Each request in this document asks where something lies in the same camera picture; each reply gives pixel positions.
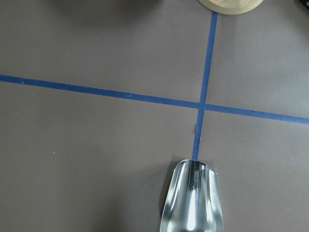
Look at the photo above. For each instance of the metal ice scoop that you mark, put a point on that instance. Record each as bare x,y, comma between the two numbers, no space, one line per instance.
193,202

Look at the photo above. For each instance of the wooden stand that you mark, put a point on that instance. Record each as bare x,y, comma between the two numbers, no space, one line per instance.
230,7

